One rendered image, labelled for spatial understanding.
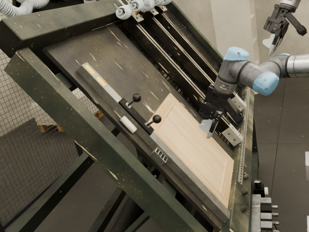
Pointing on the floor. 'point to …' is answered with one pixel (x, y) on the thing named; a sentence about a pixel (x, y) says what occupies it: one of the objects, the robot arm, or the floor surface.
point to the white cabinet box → (236, 27)
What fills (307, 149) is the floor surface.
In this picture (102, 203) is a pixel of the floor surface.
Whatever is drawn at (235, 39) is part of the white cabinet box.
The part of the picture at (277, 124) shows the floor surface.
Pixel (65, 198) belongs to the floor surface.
